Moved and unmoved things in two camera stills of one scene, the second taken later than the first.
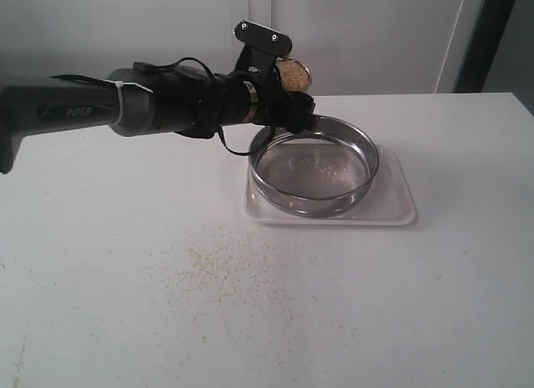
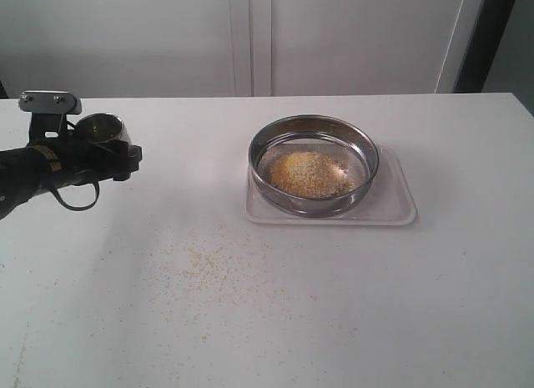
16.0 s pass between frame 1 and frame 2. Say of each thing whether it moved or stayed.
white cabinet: stayed
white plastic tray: stayed
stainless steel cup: moved
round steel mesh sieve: stayed
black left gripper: moved
